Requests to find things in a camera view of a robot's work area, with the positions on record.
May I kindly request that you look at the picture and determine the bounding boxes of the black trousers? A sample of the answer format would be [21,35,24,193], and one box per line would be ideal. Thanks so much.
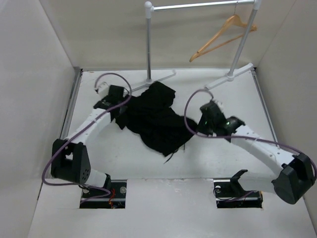
[115,82,198,157]

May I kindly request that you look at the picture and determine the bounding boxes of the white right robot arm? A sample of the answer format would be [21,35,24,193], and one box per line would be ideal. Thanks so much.
[197,100,317,204]

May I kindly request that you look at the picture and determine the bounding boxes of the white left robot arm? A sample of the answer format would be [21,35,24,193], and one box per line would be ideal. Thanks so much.
[51,85,126,198]

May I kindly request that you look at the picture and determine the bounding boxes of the wooden clothes hanger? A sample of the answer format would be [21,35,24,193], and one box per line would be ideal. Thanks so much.
[189,1,248,62]

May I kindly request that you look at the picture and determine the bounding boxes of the white metal clothes rack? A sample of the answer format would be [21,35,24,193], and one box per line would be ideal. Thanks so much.
[129,0,263,93]

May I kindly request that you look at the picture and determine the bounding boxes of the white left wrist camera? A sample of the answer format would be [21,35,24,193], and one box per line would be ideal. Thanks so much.
[95,82,110,98]

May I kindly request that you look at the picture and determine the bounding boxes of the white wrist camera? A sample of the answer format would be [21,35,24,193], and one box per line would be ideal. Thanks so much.
[213,100,224,112]
[95,82,110,98]

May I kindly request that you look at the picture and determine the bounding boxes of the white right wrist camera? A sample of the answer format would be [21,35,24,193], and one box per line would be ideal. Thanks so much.
[213,100,224,112]

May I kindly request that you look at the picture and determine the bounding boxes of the aluminium table edge rail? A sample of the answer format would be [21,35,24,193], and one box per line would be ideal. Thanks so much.
[58,67,83,139]

